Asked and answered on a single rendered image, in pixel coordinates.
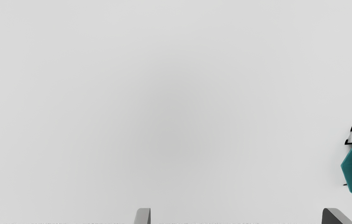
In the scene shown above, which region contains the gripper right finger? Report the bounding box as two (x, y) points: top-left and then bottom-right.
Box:
(322, 208), (352, 224)

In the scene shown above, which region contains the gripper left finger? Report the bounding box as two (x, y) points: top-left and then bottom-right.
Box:
(134, 208), (151, 224)

